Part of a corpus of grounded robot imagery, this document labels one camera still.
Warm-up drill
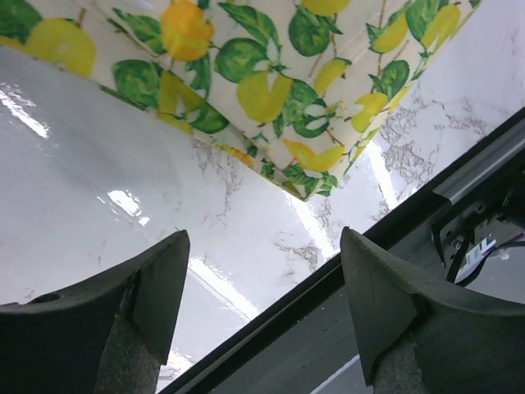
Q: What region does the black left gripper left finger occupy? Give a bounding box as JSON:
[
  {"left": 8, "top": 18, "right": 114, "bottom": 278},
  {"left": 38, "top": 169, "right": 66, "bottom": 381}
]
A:
[{"left": 1, "top": 231, "right": 190, "bottom": 393}]

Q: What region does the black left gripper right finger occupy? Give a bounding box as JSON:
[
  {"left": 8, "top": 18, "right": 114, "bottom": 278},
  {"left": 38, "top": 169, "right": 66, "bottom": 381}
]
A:
[{"left": 340, "top": 228, "right": 524, "bottom": 393}]

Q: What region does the yellow floral print cloth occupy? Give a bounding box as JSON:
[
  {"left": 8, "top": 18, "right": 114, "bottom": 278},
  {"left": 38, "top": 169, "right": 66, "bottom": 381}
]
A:
[{"left": 1, "top": 1, "right": 479, "bottom": 200}]

